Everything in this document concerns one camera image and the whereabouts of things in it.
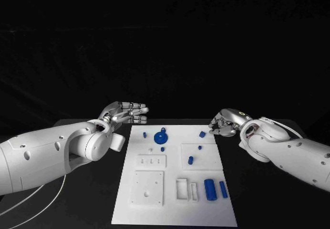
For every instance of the thick blue cylinder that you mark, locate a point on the thick blue cylinder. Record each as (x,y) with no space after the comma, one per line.
(211,189)

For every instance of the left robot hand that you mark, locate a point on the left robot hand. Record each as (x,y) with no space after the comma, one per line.
(121,114)

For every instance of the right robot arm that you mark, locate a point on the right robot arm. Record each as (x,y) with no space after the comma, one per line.
(296,155)

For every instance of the blue gear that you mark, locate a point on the blue gear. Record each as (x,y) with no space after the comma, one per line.
(160,137)

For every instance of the white task board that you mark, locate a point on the white task board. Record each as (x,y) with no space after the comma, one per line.
(170,211)

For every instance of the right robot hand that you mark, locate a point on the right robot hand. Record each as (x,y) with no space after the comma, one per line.
(234,116)

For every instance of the thin blue cylinder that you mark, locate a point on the thin blue cylinder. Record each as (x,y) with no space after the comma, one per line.
(224,189)

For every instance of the blue block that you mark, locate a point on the blue block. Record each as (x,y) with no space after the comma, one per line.
(202,134)

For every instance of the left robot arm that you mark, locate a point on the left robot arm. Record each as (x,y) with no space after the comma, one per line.
(38,152)

